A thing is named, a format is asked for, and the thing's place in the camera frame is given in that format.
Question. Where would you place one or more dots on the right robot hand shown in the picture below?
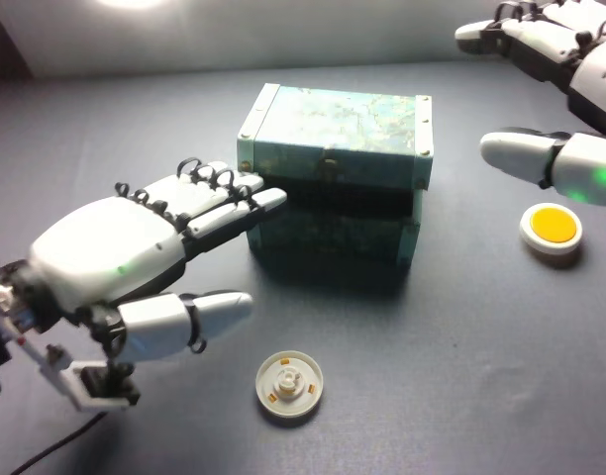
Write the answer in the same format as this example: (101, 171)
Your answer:
(595, 74)

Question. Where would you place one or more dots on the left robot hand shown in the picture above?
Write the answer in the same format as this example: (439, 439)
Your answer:
(105, 242)

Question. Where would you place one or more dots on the teal patterned lidded box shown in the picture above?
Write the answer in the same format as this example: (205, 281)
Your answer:
(333, 123)

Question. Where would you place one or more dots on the white button with yellow top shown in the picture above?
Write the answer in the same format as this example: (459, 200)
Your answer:
(553, 225)

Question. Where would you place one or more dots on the white round upturned button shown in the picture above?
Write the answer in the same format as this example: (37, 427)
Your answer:
(289, 386)

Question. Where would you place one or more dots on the grey table cloth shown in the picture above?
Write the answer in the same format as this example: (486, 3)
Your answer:
(432, 346)

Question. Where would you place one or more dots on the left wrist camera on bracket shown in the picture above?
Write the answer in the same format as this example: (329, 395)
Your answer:
(92, 386)

